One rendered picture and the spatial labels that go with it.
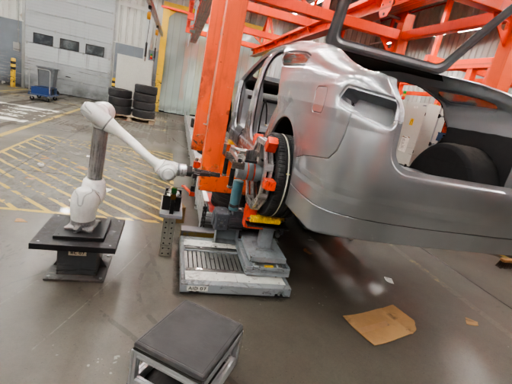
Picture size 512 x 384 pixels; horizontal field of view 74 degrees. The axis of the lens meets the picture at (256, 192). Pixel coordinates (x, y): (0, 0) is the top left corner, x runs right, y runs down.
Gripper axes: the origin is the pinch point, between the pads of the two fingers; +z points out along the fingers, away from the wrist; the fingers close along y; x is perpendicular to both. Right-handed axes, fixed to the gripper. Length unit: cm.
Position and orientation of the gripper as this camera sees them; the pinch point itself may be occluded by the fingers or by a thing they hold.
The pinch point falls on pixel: (215, 174)
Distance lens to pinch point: 243.9
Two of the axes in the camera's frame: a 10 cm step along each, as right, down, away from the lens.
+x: 1.9, -9.4, -2.7
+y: 2.1, 3.0, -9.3
